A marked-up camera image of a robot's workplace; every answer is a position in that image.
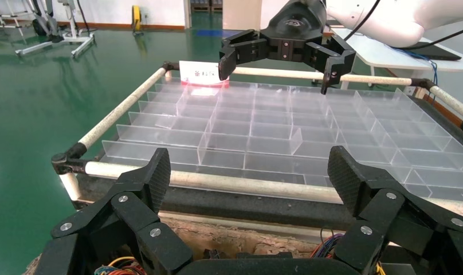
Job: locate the white metal rack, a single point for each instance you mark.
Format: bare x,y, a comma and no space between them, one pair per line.
0,15

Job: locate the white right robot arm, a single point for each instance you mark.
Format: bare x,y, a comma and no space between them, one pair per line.
406,19

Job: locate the brown cardboard divider box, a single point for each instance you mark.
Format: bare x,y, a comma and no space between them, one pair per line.
224,235

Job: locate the white wheeled metal stand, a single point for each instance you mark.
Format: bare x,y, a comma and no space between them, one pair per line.
81,38

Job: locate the white pipe cart frame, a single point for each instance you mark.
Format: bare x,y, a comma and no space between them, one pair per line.
216,182

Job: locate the white red label card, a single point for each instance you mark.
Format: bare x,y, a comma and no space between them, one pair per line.
201,72

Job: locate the white background table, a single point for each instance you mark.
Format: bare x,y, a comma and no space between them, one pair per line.
383,53

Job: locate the black flat device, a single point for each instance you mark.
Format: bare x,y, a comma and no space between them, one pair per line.
432,53

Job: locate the yellow black floor device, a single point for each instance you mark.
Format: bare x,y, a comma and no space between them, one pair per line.
136,17

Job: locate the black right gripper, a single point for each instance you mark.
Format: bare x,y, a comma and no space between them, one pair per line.
296,22

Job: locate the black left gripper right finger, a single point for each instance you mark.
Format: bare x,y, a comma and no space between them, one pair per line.
368,197

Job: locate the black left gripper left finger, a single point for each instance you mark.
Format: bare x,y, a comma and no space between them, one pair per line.
140,205

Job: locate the clear acrylic divider tray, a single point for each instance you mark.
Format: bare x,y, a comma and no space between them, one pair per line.
273,129

